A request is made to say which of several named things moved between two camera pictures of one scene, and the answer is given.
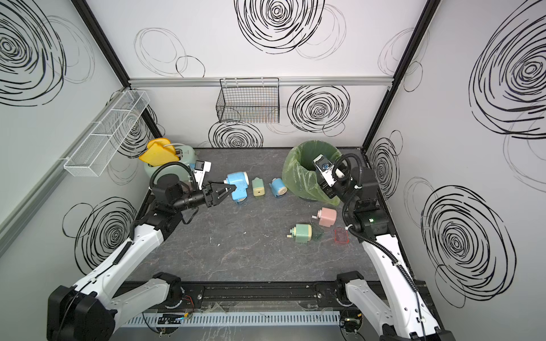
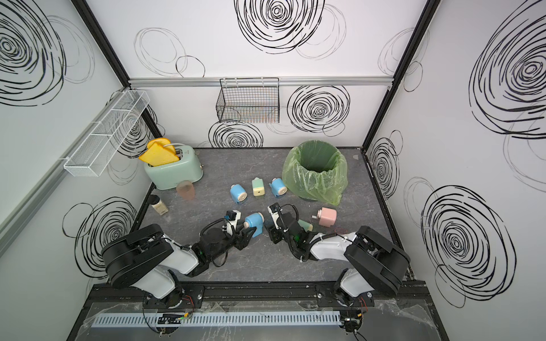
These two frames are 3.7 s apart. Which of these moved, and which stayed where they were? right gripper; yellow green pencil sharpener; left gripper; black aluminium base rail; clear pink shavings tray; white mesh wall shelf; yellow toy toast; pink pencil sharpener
Moved: left gripper; right gripper
Stayed: black aluminium base rail; white mesh wall shelf; yellow toy toast; pink pencil sharpener; yellow green pencil sharpener; clear pink shavings tray
